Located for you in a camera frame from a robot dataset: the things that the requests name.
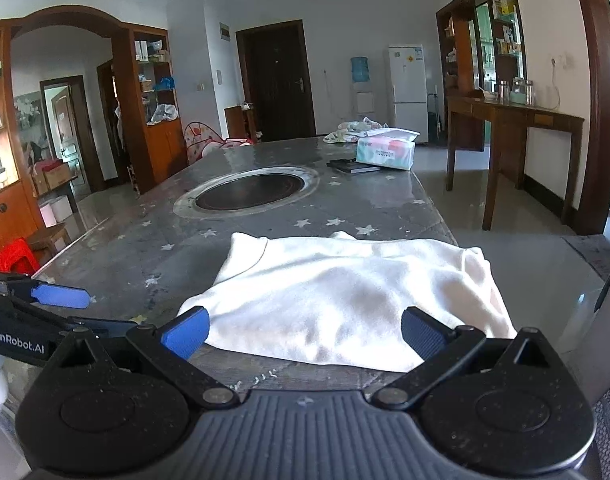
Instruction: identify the white refrigerator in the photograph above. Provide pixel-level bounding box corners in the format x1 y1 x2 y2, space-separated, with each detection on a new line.
388 45 429 145

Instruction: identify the crumpled pale cloth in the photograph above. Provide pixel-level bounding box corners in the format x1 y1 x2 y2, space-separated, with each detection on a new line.
324 117 390 144

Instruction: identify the wooden console table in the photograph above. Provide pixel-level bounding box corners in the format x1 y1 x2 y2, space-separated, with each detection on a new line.
445 92 586 231

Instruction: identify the wooden shelf cabinet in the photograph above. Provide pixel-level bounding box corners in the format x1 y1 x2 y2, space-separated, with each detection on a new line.
110 22 190 196
0 25 46 266

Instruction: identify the pastel tissue box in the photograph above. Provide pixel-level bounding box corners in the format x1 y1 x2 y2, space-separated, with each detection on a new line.
356 128 421 171

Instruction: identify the small wooden cabinet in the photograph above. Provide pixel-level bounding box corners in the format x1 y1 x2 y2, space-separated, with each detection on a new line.
224 105 258 142

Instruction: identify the wooden stool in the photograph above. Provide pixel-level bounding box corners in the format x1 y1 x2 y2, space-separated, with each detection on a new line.
28 222 72 261

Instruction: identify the polka dot play tent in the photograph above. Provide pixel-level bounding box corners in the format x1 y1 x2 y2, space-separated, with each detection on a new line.
184 121 253 166

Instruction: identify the dark wooden door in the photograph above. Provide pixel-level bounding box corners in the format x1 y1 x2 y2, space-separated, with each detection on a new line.
235 20 317 143

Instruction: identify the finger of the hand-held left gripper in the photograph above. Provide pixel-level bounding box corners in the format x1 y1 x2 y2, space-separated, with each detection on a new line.
60 316 136 339
0 270 91 310

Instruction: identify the red plastic stool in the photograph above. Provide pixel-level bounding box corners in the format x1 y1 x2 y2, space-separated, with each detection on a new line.
0 238 40 275

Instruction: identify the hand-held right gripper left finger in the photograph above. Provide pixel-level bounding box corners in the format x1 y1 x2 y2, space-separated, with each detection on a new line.
35 306 241 408

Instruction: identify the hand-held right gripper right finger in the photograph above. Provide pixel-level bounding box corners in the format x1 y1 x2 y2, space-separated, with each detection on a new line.
372 306 568 408

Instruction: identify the brown interior door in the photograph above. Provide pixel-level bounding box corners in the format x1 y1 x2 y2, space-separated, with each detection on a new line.
40 75 106 193

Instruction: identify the round built-in hotplate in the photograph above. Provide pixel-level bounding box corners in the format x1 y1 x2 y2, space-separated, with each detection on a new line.
174 165 320 220

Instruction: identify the wooden display cabinet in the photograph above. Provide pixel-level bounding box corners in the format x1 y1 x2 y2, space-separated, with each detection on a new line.
436 0 528 103

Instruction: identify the dark wooden doorway frame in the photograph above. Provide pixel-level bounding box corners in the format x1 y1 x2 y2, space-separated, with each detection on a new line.
567 0 610 236

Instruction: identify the blue water bottle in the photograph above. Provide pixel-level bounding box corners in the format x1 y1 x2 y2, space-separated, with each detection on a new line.
350 56 372 84

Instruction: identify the cream garment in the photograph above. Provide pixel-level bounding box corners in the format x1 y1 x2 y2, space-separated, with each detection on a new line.
176 231 517 373

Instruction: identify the white water dispenser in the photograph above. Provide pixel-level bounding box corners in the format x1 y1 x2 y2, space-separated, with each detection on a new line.
354 81 377 123

